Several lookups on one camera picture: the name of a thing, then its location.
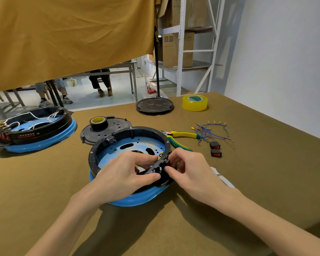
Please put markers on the person's right hand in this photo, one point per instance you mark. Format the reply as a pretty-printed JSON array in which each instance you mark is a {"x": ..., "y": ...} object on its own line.
[{"x": 197, "y": 175}]

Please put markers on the person's left hand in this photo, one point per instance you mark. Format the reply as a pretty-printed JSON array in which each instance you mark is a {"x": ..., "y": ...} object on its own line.
[{"x": 114, "y": 175}]

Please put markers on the person's left thumb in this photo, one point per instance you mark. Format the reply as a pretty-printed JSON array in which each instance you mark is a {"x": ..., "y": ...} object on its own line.
[{"x": 146, "y": 179}]

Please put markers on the person's right thumb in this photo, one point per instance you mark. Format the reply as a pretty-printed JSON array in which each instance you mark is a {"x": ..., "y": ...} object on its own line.
[{"x": 172, "y": 175}]

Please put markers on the blue and black round housing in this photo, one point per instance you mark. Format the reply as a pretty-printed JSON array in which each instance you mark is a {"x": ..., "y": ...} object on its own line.
[{"x": 122, "y": 149}]

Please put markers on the person's left forearm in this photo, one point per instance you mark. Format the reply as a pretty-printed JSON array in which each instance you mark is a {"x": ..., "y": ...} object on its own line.
[{"x": 64, "y": 229}]

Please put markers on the person's right forearm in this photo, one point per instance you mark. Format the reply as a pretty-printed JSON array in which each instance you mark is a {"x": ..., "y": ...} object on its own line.
[{"x": 269, "y": 226}]

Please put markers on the yellow green pliers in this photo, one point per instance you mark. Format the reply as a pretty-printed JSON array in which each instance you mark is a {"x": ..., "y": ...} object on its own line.
[{"x": 185, "y": 134}]

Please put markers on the white plastic piece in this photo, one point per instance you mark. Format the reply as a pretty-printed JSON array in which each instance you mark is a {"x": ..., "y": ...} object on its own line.
[{"x": 225, "y": 179}]

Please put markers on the black round cover plate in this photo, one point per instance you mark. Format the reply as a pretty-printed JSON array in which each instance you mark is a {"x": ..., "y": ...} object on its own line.
[{"x": 117, "y": 123}]

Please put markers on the black stand with round base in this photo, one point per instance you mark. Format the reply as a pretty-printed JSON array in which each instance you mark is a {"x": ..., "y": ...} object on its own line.
[{"x": 154, "y": 105}]

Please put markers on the black tape roll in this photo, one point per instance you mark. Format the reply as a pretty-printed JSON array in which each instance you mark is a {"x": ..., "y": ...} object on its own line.
[{"x": 98, "y": 124}]

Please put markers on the yellow clear tape roll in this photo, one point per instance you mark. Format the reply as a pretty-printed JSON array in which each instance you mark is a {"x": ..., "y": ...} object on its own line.
[{"x": 194, "y": 105}]

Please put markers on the olive brown table cloth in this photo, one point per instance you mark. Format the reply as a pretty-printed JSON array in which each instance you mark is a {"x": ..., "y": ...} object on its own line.
[{"x": 256, "y": 157}]

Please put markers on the red white bag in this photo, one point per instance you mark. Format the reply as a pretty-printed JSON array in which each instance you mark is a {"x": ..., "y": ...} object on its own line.
[{"x": 151, "y": 90}]

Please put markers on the grey metal table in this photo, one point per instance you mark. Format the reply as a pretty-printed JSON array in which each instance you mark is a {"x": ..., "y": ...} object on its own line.
[{"x": 130, "y": 66}]

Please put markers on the small cardboard box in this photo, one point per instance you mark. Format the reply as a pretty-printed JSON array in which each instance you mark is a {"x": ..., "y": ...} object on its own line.
[{"x": 172, "y": 50}]

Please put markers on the white metal shelf rack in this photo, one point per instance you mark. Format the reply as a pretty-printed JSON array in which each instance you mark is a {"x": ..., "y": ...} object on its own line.
[{"x": 181, "y": 50}]

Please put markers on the black metal stand legs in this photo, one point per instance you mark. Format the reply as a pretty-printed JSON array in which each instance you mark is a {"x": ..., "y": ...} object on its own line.
[{"x": 54, "y": 93}]

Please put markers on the mustard yellow curtain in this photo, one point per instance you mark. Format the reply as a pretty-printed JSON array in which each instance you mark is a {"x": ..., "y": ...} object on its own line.
[{"x": 69, "y": 37}]

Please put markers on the large cardboard box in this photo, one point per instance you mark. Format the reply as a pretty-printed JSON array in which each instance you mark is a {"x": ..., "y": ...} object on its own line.
[{"x": 196, "y": 10}]

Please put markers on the black red rocker switch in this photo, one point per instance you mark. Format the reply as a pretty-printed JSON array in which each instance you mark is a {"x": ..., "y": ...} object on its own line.
[
  {"x": 215, "y": 145},
  {"x": 216, "y": 153}
]

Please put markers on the grey metal table frame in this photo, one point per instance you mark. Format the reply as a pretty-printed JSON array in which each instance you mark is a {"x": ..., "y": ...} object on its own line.
[{"x": 0, "y": 103}]

